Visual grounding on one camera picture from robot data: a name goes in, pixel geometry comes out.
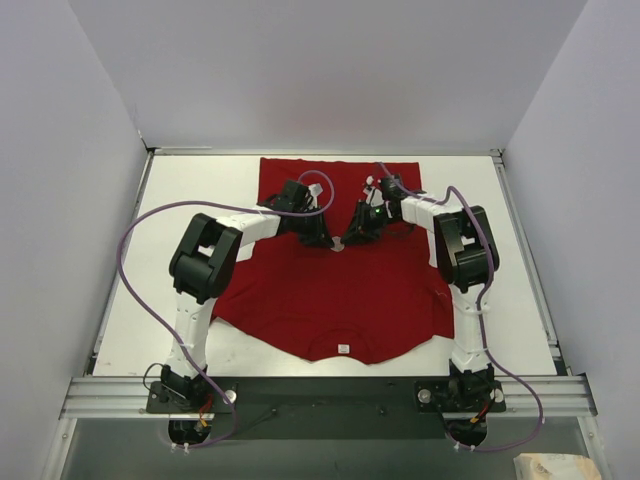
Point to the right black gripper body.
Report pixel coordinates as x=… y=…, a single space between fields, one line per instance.
x=362 y=225

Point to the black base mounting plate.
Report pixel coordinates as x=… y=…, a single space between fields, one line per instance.
x=341 y=408

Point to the red t-shirt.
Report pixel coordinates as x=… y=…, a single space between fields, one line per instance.
x=371 y=303

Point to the aluminium frame rail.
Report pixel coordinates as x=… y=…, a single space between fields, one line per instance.
x=126 y=398

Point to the beige cardboard box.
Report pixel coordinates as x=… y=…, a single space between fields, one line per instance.
x=554 y=466

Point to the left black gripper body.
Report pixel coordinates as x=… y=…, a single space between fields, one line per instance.
x=310 y=226

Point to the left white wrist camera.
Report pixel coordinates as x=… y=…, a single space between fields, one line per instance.
x=315 y=190

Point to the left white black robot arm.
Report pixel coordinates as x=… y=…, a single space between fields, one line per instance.
x=204 y=262

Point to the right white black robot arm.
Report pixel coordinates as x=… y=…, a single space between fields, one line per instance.
x=461 y=248

